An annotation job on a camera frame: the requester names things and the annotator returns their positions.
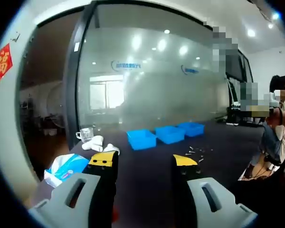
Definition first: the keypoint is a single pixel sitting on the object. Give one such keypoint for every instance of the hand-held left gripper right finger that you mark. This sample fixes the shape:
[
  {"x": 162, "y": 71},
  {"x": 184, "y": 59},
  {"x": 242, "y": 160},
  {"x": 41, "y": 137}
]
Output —
[{"x": 228, "y": 213}]

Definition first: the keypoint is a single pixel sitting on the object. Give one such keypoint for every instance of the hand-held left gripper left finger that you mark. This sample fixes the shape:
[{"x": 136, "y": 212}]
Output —
[{"x": 58, "y": 202}]

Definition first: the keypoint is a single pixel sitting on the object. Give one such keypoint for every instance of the black glass wall post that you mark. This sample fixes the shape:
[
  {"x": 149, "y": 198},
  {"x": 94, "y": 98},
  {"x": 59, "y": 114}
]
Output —
[{"x": 76, "y": 83}]

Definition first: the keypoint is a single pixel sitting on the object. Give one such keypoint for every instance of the clear glass mug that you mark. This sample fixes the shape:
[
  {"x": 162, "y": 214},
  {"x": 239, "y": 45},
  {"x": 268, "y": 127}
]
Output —
[{"x": 86, "y": 135}]

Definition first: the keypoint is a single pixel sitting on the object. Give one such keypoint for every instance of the blue white tissue packet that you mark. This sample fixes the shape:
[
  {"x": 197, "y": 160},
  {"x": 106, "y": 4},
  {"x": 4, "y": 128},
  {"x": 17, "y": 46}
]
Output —
[{"x": 66, "y": 166}]

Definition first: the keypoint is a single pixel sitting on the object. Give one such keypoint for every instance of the person in black shirt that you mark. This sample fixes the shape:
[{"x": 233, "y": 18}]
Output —
[{"x": 263, "y": 197}]

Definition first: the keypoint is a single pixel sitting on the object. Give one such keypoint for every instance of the screws nuts and washers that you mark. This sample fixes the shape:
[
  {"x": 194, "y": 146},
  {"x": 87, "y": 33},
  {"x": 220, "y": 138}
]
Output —
[{"x": 190, "y": 149}]

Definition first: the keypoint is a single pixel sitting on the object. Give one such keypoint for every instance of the white rolled cloth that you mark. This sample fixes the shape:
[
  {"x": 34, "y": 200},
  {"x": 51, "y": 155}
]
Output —
[
  {"x": 111, "y": 149},
  {"x": 93, "y": 142}
]

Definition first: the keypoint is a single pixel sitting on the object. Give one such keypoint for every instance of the red paper wall decoration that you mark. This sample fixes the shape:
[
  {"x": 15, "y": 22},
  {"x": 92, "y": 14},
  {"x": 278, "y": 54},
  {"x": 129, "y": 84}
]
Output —
[{"x": 2, "y": 64}]

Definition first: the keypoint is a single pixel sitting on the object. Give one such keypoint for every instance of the small wall hook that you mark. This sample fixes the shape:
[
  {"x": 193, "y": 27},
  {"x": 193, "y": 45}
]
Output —
[{"x": 15, "y": 38}]

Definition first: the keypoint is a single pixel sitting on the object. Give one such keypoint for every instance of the blue logo sticker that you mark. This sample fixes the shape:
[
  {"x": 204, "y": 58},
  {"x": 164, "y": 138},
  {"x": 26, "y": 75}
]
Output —
[
  {"x": 190, "y": 70},
  {"x": 126, "y": 66}
]

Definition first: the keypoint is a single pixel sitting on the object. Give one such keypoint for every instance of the blue plastic bin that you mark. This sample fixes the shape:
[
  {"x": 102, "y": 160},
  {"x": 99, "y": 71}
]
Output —
[
  {"x": 169, "y": 134},
  {"x": 141, "y": 140},
  {"x": 192, "y": 129}
]

